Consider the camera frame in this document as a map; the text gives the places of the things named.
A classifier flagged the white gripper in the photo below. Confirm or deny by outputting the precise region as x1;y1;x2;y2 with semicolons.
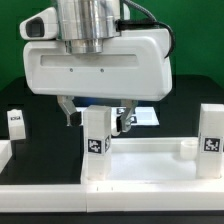
23;29;172;132

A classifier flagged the white desk top tray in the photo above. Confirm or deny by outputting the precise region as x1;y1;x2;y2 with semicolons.
81;137;224;186

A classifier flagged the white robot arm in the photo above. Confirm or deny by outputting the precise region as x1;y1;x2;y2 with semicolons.
20;0;175;132

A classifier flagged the white marker sheet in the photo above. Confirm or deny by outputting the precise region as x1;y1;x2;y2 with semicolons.
74;106;160;128

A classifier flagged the white front fence bar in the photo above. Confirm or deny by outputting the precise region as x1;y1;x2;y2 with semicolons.
0;182;224;213

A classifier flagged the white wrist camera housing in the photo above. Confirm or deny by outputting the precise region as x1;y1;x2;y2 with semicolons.
19;7;59;40

